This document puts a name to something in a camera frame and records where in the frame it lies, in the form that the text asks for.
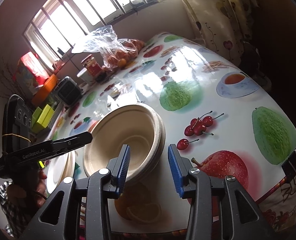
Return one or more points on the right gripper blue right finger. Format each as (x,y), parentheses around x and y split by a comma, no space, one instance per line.
(178,170)

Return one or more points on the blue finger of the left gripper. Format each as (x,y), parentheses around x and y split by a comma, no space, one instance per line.
(72,143)

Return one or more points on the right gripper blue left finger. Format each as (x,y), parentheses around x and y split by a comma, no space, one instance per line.
(121,166)

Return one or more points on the white paper plate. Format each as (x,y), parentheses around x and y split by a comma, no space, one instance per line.
(60,168)

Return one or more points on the checkered left sleeve forearm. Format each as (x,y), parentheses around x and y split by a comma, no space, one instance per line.
(18,218)

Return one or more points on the person's left hand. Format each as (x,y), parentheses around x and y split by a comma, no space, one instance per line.
(31,195)

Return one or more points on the lower lime green box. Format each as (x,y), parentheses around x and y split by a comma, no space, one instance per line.
(43,119)

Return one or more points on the lime green box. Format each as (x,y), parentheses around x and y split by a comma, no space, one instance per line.
(36,115)
(43,119)

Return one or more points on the upper lime green box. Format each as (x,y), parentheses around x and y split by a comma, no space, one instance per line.
(36,115)

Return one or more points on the grey striped tray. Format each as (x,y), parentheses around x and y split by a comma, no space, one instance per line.
(58,109)

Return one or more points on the orange shelf box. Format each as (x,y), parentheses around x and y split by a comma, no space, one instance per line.
(44,91)

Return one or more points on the small grey desk heater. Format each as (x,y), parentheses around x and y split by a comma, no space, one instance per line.
(68,91)

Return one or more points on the fruit print tablecloth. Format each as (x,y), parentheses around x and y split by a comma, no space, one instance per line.
(211,111)

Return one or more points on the red gift bag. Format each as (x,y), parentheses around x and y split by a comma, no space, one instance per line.
(30,73)

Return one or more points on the red labelled sauce jar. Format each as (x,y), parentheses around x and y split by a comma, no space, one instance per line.
(94,68)

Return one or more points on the plastic bag of oranges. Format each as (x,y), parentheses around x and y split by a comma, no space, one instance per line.
(115,52)

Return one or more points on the plaid cloth under table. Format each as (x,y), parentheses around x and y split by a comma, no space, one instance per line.
(278,207)

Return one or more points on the black binder clip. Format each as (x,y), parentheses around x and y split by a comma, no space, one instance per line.
(289,167)

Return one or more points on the window with bars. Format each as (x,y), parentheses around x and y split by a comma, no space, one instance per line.
(58,24)

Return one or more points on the patterned beige curtain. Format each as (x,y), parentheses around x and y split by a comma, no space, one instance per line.
(224,25)

